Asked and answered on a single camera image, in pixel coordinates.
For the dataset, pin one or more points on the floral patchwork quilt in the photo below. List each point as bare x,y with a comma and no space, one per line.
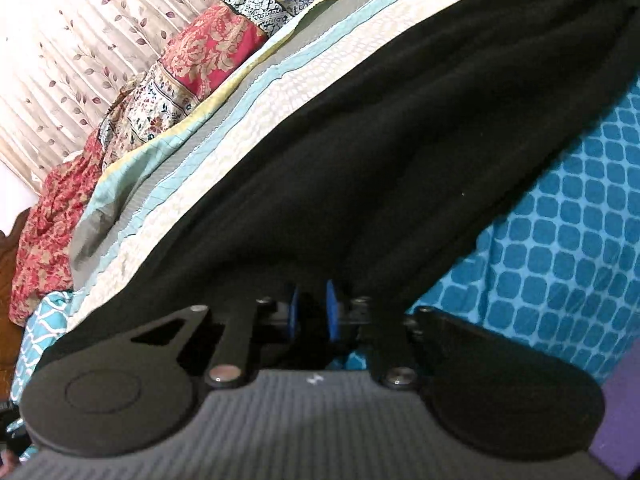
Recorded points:
210,45

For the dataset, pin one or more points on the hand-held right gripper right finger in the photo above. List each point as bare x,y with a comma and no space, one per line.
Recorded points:
332,310

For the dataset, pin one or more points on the patterned teal beige bedsheet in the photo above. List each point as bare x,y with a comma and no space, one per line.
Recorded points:
550,210

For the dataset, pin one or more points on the leaf print curtain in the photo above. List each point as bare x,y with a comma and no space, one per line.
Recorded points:
75,35

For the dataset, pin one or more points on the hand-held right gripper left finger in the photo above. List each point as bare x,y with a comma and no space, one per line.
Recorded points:
294,310

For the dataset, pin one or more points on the carved wooden headboard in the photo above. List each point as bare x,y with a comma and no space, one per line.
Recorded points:
10,280

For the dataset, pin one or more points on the teal wavy pattern pillow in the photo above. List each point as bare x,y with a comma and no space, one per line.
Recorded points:
40,330

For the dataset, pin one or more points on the black pants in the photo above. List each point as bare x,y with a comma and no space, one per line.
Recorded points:
400,135

